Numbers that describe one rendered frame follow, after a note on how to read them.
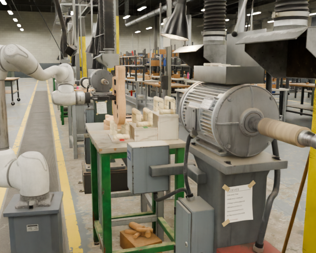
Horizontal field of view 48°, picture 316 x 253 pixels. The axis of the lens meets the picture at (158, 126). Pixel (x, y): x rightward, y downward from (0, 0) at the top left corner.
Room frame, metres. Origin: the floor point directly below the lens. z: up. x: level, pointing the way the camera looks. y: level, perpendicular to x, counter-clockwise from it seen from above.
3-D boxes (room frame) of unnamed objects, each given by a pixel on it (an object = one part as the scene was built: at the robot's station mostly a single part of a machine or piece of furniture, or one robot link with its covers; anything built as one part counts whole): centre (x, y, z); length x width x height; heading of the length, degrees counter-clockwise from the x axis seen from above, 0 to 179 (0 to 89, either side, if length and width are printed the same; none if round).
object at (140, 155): (1.40, 0.00, 0.99); 0.24 x 0.21 x 0.26; 17
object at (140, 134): (2.49, 0.11, 0.98); 0.27 x 0.16 x 0.09; 15
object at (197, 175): (1.36, -0.15, 1.02); 0.13 x 0.04 x 0.04; 17
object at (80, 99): (2.39, 0.52, 1.22); 0.09 x 0.06 x 0.09; 14
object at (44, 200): (1.85, 0.67, 0.73); 0.22 x 0.18 x 0.06; 10
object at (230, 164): (1.33, -0.28, 1.11); 0.36 x 0.24 x 0.04; 17
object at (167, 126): (2.53, -0.04, 1.02); 0.27 x 0.15 x 0.17; 15
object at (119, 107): (2.45, 0.27, 1.23); 0.35 x 0.04 x 0.40; 14
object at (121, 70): (2.33, 0.24, 1.39); 0.07 x 0.04 x 0.09; 14
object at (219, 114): (1.39, -0.25, 1.25); 0.41 x 0.27 x 0.26; 17
